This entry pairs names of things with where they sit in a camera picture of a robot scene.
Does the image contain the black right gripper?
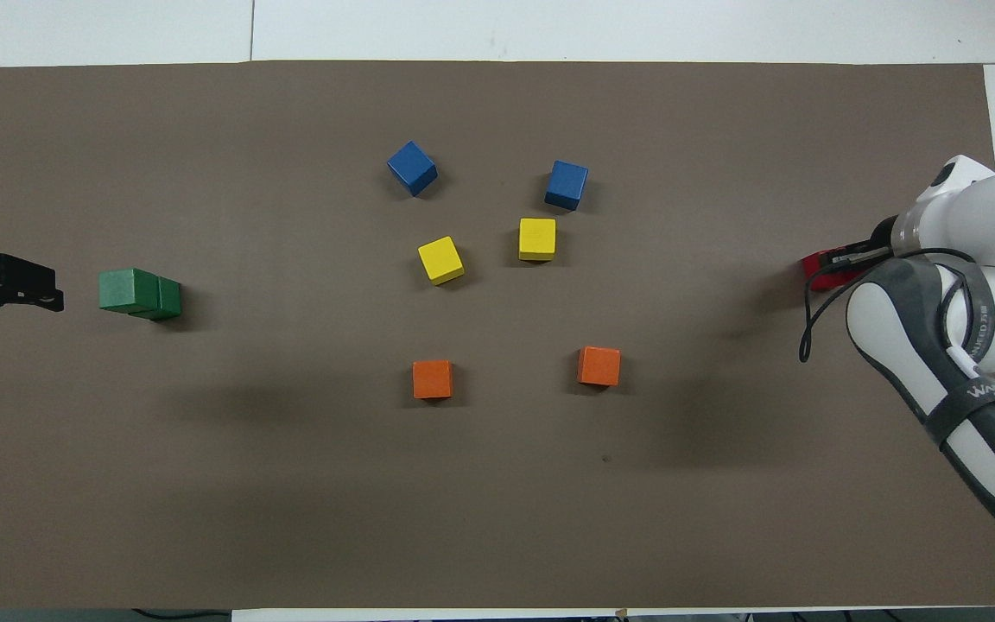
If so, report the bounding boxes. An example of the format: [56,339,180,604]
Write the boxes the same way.
[821,213,901,265]

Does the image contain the brown table mat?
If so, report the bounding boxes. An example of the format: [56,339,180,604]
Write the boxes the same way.
[0,59,995,611]

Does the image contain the yellow wooden cube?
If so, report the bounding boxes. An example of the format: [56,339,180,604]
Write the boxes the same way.
[517,217,558,263]
[416,235,466,287]

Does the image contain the blue wooden cube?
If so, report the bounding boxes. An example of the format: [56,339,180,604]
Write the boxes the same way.
[386,140,439,198]
[544,159,590,213]

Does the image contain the orange wooden cube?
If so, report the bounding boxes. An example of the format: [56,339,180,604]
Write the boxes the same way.
[576,346,622,388]
[412,359,454,401]

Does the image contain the black floor cable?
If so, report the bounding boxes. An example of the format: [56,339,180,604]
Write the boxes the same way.
[131,607,232,620]

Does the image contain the green wooden cube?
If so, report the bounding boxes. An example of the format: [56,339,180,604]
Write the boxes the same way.
[129,276,182,322]
[98,269,162,314]

